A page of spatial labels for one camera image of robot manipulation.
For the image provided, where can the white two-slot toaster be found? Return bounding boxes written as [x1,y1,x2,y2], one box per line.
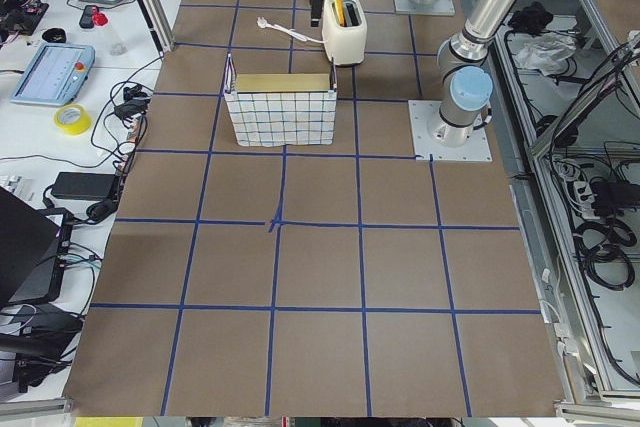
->
[322,0,367,66]

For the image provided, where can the red and black remote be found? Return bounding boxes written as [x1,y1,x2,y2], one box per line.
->
[79,5,109,30]

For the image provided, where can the near blue teach pendant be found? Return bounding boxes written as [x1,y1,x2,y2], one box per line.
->
[9,43,95,107]

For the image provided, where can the yellow tape roll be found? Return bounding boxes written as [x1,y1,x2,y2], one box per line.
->
[53,103,92,136]

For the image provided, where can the black power adapter brick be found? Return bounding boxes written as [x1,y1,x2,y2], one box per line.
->
[51,172,117,201]

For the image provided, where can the black monitor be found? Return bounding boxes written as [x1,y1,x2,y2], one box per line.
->
[1,189,72,307]

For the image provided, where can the white toaster power cord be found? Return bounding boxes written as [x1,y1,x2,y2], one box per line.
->
[255,16,326,46]

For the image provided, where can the wire basket with checkered liner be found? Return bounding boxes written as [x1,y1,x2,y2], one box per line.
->
[223,55,338,148]

